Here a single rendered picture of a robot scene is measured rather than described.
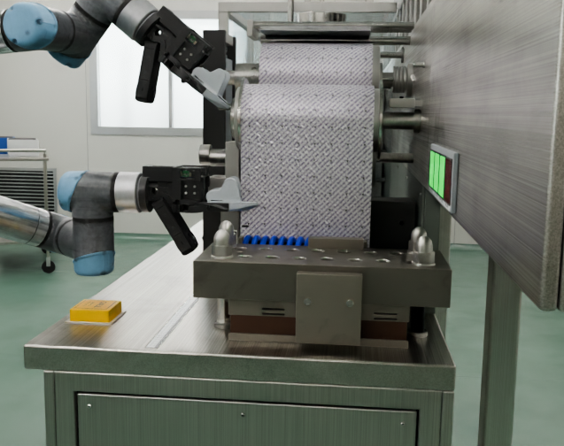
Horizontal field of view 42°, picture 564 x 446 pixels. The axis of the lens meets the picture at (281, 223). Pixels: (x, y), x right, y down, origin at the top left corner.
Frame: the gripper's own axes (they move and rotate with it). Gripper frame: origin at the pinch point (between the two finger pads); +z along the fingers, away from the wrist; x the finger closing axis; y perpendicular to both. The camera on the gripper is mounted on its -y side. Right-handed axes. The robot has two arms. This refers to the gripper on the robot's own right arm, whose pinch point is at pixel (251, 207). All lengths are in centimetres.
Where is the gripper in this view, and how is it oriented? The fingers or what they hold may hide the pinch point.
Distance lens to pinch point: 132.1
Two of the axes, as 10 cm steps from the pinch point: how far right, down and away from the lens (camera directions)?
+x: 1.0, -1.5, 9.8
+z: 9.9, 0.3, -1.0
